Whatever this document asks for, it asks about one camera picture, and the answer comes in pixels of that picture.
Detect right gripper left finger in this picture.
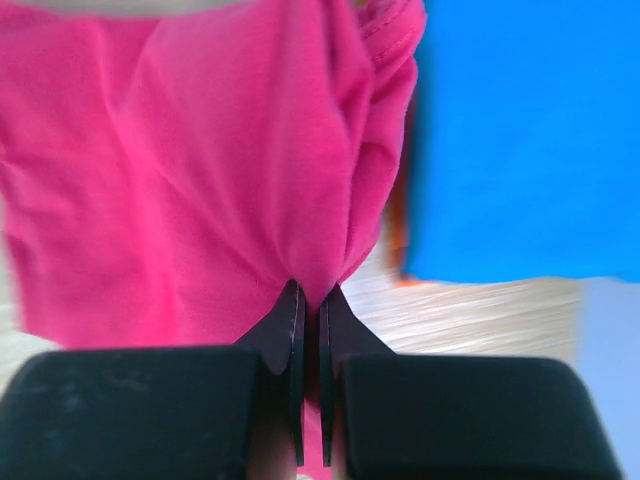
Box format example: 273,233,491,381
234,280,306,466

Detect pink t shirt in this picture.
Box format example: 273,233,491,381
0,0,429,466

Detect folded blue t shirt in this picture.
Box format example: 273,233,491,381
404,0,639,283

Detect folded orange t shirt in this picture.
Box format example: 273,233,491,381
387,188,423,287

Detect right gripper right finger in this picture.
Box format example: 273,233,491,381
318,285,395,466

